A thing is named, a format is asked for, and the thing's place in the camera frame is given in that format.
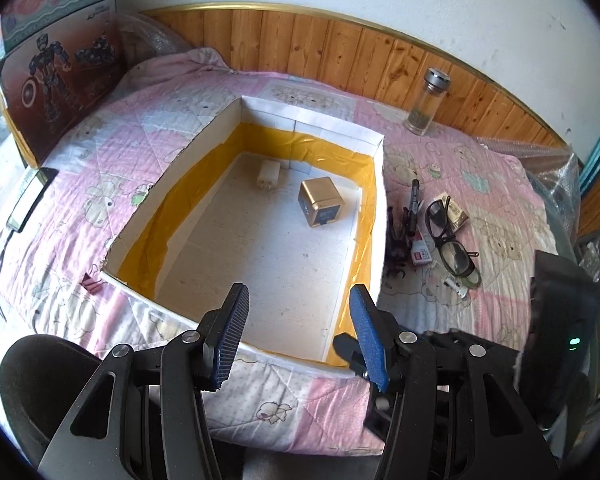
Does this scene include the purple action figure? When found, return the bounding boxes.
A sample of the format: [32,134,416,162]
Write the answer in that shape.
[386,207,416,281]

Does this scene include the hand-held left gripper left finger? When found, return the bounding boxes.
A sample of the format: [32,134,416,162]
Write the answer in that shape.
[37,282,251,480]

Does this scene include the toy box robot print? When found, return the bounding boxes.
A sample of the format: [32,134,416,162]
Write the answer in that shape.
[0,0,128,168]

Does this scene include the red and white small box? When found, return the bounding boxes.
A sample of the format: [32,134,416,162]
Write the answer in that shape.
[411,237,438,267]

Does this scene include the black frame glasses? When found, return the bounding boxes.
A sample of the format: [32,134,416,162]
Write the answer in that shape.
[424,197,481,278]

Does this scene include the black phone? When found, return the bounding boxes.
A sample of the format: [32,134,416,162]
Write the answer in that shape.
[6,167,60,233]

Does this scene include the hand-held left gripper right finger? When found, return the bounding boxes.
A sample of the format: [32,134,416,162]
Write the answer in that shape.
[332,284,561,480]

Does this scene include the black marker pen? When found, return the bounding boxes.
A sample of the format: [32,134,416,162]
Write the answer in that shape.
[406,178,424,236]

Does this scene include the white cardboard box yellow tape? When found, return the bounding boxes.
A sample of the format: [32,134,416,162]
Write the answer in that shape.
[102,95,386,378]

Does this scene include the glass bottle metal lid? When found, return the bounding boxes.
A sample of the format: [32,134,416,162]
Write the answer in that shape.
[404,67,452,136]

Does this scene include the pink printed quilt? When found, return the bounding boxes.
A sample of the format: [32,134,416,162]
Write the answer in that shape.
[0,47,576,456]

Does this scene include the gold cube tin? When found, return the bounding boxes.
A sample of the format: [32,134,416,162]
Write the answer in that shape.
[298,177,345,229]

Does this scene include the wooden headboard panel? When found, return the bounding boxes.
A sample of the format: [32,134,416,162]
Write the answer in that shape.
[140,2,571,151]

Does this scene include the white charger plug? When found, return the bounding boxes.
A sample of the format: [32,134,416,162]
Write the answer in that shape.
[256,160,281,192]

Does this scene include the cream and gold small box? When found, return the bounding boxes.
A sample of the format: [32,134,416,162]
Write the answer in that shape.
[437,195,471,233]

